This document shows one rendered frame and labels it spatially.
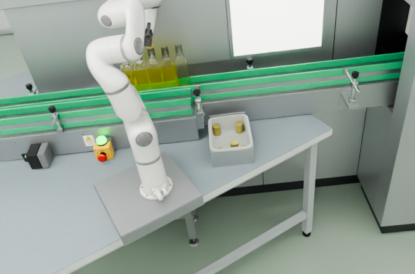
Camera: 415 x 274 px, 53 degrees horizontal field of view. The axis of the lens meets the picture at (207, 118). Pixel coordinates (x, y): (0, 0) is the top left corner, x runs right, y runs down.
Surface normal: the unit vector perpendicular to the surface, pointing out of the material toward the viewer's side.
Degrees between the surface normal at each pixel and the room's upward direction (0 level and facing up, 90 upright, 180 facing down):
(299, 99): 90
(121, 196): 3
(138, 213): 3
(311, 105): 90
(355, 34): 90
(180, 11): 90
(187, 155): 0
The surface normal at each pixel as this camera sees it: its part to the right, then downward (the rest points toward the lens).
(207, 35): 0.04, 0.60
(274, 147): -0.11, -0.79
